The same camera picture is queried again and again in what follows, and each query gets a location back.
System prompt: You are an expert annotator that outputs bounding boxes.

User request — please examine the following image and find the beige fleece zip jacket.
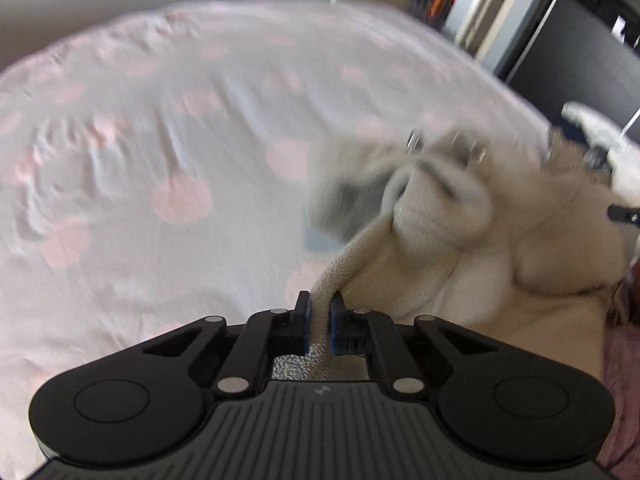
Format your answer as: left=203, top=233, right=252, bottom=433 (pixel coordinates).
left=274, top=132, right=634, bottom=380

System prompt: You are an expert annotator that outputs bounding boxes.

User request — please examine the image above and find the white gloved right hand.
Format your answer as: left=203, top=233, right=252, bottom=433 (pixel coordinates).
left=561, top=101, right=640, bottom=207

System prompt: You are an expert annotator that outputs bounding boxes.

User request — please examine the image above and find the pink knitted sleeve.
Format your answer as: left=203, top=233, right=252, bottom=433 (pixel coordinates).
left=599, top=262, right=639, bottom=479

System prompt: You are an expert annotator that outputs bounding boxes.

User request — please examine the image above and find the orange chair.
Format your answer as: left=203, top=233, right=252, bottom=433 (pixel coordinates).
left=426, top=0, right=456, bottom=24

